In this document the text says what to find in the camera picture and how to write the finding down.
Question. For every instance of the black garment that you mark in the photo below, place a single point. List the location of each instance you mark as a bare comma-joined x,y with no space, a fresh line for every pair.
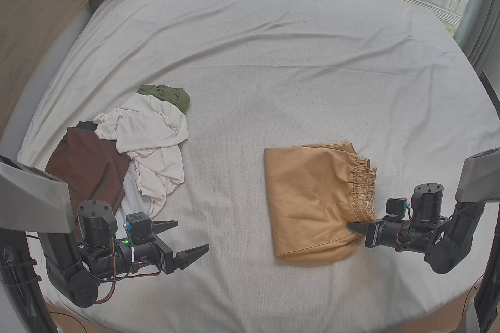
86,125

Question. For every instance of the cream garment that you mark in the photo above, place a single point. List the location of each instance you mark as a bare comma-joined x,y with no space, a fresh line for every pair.
152,136

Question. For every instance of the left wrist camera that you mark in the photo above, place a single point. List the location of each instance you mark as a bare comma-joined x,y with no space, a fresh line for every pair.
140,226

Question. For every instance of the olive green garment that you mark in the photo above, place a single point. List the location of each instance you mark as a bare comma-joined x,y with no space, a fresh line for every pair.
168,94

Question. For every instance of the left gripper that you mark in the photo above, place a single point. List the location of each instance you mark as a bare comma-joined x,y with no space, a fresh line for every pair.
150,255

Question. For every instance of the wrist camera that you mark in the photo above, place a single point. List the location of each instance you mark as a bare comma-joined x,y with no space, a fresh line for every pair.
396,208
140,226

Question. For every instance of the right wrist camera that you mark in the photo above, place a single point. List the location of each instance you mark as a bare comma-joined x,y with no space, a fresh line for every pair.
396,208

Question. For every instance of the grey-green curtain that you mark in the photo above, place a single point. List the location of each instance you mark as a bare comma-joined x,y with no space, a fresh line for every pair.
482,11

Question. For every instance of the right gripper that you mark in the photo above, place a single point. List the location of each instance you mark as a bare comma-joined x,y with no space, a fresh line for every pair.
382,234

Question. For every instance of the tan shorts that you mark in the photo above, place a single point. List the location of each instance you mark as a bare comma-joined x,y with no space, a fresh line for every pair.
312,198

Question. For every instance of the bed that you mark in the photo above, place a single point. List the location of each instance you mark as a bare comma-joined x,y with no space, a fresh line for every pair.
273,70

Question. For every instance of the brown garment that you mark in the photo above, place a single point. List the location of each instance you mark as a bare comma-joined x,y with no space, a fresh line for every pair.
90,163

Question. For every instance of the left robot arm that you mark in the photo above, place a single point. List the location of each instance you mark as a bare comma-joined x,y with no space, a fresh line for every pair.
58,257

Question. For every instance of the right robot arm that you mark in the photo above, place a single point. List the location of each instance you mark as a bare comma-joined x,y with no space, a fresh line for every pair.
465,222

